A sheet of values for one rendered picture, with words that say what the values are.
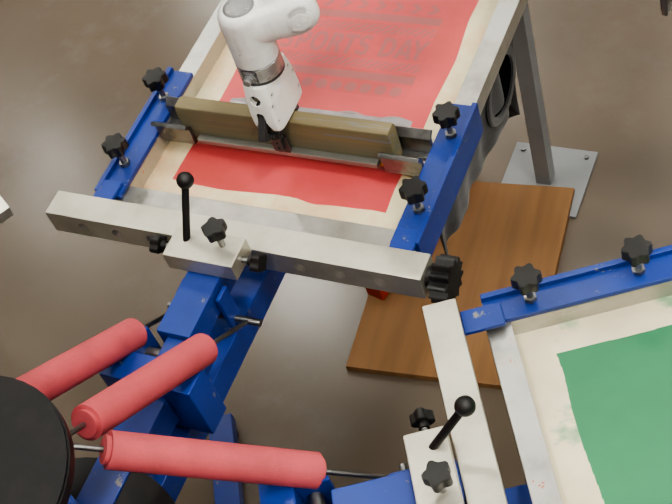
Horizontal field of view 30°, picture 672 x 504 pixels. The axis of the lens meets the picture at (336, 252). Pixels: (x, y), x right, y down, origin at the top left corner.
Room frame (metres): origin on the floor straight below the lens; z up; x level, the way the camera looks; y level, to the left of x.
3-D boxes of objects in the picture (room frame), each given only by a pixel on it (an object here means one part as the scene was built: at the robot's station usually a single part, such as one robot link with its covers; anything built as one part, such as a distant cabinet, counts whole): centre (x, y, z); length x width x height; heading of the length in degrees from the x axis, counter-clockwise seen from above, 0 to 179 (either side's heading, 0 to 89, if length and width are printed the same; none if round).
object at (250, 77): (1.54, 0.01, 1.18); 0.09 x 0.07 x 0.03; 141
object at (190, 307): (1.27, 0.22, 1.02); 0.17 x 0.06 x 0.05; 141
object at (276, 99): (1.54, 0.00, 1.12); 0.10 x 0.08 x 0.11; 141
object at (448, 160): (1.35, -0.20, 0.98); 0.30 x 0.05 x 0.07; 141
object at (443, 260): (1.13, -0.13, 1.02); 0.07 x 0.06 x 0.07; 141
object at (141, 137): (1.69, 0.24, 0.98); 0.30 x 0.05 x 0.07; 141
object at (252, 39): (1.54, -0.04, 1.25); 0.15 x 0.10 x 0.11; 95
